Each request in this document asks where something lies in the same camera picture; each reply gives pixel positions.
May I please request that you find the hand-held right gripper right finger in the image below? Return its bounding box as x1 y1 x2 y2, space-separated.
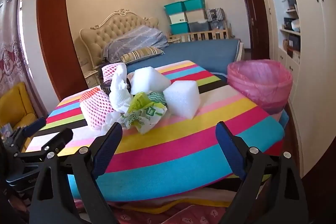
215 121 309 224

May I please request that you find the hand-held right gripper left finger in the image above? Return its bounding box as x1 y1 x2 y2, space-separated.
28 122 124 224

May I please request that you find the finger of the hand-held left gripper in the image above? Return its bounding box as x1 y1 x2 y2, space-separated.
16 128 74 162
9 117 47 146

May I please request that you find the pink foam net orange inside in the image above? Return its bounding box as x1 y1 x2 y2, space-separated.
79 90 116 131

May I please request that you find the green white plastic bag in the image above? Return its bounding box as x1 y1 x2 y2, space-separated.
117 91 168 135

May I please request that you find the white tissue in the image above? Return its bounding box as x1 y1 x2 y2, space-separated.
101 65 132 132

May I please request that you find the black printed box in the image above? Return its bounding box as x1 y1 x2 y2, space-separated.
101 79 133 94

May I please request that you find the white foam block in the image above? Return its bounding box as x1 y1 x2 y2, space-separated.
130 68 172 95
163 80 200 120

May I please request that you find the green wavy patterned wrapper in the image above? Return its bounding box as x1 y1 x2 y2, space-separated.
147 91 167 105

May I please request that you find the bin with pink liner bag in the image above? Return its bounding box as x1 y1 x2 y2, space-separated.
227 59 293 114

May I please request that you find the yellow leather sofa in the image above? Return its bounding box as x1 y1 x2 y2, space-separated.
0 82 37 135

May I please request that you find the rainbow striped blanket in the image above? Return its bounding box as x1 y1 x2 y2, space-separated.
25 60 285 201

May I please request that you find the cream nightstand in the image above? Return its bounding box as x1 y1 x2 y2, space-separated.
80 57 103 88

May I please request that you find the pink lace curtain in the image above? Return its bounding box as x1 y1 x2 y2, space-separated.
0 0 32 98

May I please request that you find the pink patterned bedsheet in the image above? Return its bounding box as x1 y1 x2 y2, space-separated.
73 198 229 224

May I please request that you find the reddish wooden panel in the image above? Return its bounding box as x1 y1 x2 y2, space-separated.
36 0 88 114

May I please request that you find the gold striped pillow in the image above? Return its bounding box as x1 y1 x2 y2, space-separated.
120 47 164 64

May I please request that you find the blue bed mattress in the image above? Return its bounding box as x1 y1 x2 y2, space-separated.
126 38 244 77

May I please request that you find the grey dotted duvet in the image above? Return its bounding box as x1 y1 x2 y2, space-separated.
102 25 169 63

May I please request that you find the beige tufted headboard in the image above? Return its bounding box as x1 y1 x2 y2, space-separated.
79 9 160 69

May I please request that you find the cream built-in wardrobe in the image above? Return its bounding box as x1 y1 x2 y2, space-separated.
253 0 336 180

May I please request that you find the dark bag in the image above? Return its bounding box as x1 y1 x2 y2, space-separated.
209 20 227 30

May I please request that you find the grey clear storage box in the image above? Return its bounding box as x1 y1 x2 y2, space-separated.
188 21 209 33

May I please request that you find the teal storage box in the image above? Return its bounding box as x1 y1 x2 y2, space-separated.
183 0 206 12
164 1 186 15
170 22 190 35

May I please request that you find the dark wooden door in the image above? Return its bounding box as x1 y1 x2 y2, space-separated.
240 0 271 56

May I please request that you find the black white checkered bag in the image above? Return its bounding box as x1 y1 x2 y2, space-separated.
205 8 226 22

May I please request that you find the beige storage box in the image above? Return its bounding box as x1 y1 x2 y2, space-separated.
186 9 206 23

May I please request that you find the white storage box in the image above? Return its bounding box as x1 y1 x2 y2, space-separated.
169 13 188 25

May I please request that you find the wooden crib rail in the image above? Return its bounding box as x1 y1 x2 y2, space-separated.
167 27 233 43

